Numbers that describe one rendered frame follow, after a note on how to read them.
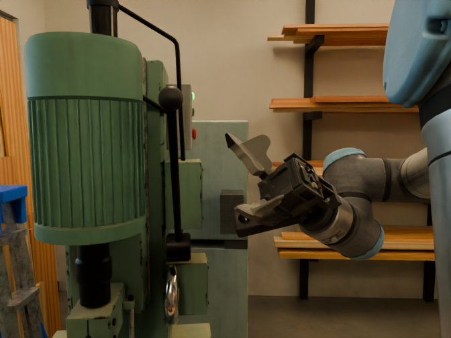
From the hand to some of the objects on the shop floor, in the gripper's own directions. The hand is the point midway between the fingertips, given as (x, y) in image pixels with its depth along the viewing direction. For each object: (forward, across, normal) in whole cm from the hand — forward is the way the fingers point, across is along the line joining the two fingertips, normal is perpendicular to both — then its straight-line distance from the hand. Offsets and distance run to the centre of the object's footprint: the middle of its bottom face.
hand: (225, 169), depth 55 cm
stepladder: (-45, +20, +165) cm, 172 cm away
